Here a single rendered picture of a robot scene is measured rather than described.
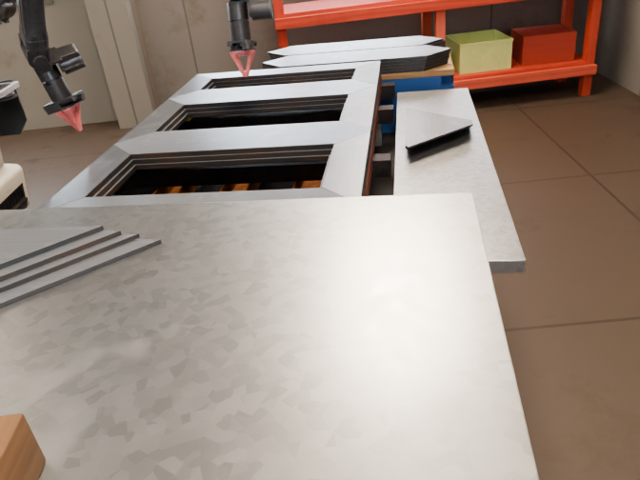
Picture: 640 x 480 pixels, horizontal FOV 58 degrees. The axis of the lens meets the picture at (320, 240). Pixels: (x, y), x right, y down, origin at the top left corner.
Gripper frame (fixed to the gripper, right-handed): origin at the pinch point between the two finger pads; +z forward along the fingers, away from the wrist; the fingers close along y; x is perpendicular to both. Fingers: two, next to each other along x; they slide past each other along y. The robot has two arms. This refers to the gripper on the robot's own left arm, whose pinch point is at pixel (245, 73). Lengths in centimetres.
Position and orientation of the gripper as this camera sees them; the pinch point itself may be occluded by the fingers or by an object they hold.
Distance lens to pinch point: 177.6
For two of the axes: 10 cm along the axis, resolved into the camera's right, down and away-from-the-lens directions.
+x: -9.8, 0.4, 1.7
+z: 0.9, 9.6, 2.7
